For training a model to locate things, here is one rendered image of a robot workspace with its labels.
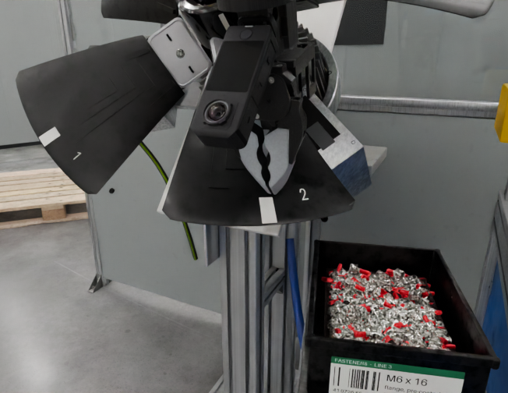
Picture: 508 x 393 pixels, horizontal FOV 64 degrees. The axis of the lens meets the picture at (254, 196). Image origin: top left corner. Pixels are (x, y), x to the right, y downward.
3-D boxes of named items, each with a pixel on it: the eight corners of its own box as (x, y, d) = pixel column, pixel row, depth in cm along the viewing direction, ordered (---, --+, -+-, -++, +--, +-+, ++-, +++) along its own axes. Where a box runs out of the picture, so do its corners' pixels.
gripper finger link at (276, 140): (312, 175, 49) (308, 102, 44) (294, 203, 45) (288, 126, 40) (287, 171, 51) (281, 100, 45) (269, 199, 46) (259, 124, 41)
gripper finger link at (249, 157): (287, 171, 51) (281, 100, 45) (269, 199, 46) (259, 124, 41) (265, 168, 52) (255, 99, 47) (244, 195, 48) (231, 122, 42)
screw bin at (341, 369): (312, 281, 60) (314, 238, 58) (432, 293, 58) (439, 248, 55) (301, 398, 40) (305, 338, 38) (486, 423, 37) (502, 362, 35)
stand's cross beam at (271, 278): (271, 278, 113) (271, 266, 112) (284, 282, 111) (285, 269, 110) (239, 316, 97) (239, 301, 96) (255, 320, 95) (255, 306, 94)
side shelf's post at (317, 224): (301, 375, 152) (312, 156, 124) (312, 379, 150) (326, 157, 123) (298, 383, 148) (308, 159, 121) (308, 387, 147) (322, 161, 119)
